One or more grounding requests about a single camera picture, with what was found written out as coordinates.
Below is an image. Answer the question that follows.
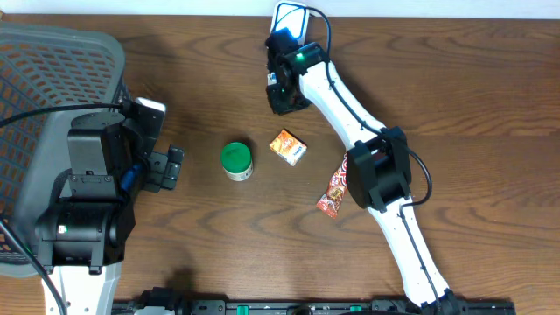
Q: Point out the white barcode scanner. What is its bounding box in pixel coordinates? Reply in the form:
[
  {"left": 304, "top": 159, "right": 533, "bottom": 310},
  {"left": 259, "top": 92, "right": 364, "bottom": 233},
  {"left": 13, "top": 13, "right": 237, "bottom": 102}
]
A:
[{"left": 269, "top": 0, "right": 310, "bottom": 45}]

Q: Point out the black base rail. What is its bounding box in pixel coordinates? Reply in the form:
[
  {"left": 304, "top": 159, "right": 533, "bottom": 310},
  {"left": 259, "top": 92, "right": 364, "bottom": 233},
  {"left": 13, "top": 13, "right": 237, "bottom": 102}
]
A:
[{"left": 111, "top": 298, "right": 516, "bottom": 315}]

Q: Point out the white blue medicine box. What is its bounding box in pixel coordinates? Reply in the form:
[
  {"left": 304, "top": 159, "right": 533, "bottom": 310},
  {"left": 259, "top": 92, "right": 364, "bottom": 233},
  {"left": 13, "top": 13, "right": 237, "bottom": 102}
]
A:
[{"left": 267, "top": 73, "right": 277, "bottom": 86}]

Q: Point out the grey plastic mesh basket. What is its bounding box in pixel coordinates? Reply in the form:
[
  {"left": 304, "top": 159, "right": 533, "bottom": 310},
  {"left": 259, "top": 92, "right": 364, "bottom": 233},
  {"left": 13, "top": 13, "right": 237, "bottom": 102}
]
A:
[{"left": 0, "top": 21, "right": 132, "bottom": 278}]

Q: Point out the orange small carton box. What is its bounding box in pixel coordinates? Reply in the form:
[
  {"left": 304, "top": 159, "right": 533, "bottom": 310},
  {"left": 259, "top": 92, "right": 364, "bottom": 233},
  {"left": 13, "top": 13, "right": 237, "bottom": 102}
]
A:
[{"left": 269, "top": 129, "right": 307, "bottom": 166}]

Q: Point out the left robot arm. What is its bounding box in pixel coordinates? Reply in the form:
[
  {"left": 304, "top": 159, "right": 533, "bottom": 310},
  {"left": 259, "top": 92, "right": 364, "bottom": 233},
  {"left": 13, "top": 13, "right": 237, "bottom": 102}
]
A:
[{"left": 35, "top": 109, "right": 184, "bottom": 314}]

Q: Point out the red Top candy bar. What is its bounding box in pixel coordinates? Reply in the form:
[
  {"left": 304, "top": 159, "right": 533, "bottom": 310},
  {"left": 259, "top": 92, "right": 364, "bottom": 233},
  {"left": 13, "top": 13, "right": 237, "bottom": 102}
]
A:
[{"left": 316, "top": 153, "right": 347, "bottom": 218}]

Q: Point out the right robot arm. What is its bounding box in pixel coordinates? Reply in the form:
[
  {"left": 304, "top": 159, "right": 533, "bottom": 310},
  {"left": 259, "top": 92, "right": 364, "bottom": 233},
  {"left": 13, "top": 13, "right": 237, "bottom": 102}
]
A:
[{"left": 265, "top": 28, "right": 461, "bottom": 314}]

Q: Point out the green lid white jar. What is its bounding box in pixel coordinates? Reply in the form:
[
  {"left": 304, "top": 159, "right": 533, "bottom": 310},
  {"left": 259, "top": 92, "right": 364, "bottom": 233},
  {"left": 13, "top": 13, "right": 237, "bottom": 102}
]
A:
[{"left": 220, "top": 142, "right": 253, "bottom": 181}]

